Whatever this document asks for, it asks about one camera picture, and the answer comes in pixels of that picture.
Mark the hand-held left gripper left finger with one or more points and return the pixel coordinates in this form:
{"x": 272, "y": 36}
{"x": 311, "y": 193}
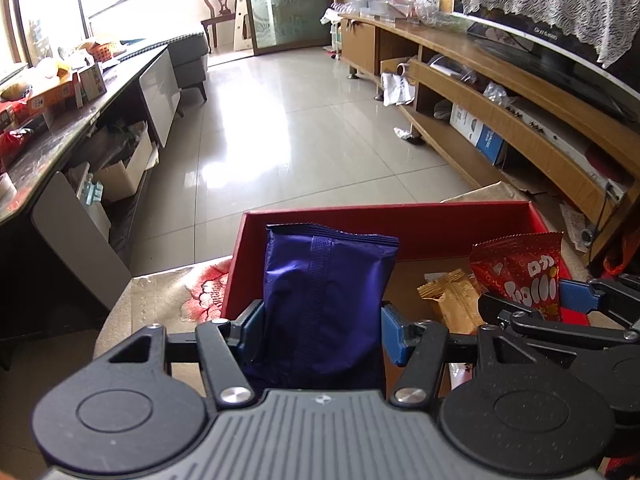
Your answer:
{"x": 252, "y": 332}

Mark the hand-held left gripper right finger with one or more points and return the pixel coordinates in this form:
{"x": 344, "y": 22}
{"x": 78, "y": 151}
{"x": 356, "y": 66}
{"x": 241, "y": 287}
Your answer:
{"x": 394, "y": 335}

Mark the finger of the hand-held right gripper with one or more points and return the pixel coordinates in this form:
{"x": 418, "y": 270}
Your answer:
{"x": 505, "y": 312}
{"x": 575, "y": 297}

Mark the red snack packet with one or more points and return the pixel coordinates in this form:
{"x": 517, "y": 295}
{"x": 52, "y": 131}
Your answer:
{"x": 520, "y": 270}

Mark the gold snack packet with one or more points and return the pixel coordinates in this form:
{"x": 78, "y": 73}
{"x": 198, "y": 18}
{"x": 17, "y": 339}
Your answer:
{"x": 450, "y": 300}

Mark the purple snack packet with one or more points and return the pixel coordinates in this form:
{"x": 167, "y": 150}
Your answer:
{"x": 320, "y": 305}

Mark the red cardboard box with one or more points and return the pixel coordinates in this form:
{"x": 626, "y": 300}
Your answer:
{"x": 450, "y": 230}

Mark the orange plastic bag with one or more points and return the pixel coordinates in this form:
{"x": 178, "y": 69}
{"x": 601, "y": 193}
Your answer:
{"x": 616, "y": 262}

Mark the floral beige tablecloth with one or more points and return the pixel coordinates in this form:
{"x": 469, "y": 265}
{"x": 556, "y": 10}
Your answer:
{"x": 160, "y": 285}

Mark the long white box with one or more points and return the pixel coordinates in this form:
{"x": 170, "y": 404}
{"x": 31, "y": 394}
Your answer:
{"x": 560, "y": 135}

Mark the white blue carton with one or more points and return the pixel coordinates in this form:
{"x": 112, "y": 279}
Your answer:
{"x": 475, "y": 132}

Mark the crumpled wrapper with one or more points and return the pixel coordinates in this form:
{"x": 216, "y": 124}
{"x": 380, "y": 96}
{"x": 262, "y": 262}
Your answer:
{"x": 407, "y": 135}

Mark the open cardboard box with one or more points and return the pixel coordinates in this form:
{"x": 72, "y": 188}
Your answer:
{"x": 125, "y": 175}

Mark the black television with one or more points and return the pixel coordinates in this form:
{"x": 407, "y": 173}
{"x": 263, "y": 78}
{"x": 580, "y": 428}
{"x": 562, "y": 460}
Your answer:
{"x": 550, "y": 55}

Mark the white paper bag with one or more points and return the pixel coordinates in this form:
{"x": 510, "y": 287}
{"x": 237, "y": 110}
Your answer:
{"x": 397, "y": 85}

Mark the wooden television cabinet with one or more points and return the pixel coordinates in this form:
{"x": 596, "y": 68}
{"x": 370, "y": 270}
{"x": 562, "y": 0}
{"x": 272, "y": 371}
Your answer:
{"x": 500, "y": 55}

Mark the grey sofa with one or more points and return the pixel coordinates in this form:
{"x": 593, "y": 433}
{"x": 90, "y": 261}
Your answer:
{"x": 192, "y": 60}

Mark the dark long desk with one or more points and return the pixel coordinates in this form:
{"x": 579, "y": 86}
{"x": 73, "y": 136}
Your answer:
{"x": 60, "y": 130}

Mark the white green carton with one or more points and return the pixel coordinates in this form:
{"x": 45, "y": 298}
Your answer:
{"x": 94, "y": 82}

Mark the red plastic bags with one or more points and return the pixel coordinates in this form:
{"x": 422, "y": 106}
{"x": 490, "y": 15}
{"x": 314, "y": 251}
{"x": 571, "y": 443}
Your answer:
{"x": 15, "y": 135}

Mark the orange flat box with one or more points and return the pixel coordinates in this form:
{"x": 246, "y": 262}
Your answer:
{"x": 52, "y": 92}

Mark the orange plastic basket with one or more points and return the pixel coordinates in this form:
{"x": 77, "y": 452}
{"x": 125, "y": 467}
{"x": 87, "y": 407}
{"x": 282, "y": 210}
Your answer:
{"x": 104, "y": 51}

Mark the clear plastic bag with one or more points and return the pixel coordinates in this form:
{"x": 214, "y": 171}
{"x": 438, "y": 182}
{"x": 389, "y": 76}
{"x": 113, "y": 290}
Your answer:
{"x": 430, "y": 2}

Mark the clear plastic container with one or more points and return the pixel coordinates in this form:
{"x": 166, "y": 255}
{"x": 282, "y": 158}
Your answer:
{"x": 380, "y": 6}

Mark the glass sliding door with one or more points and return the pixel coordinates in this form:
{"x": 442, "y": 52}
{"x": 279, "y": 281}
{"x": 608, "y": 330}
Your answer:
{"x": 290, "y": 5}

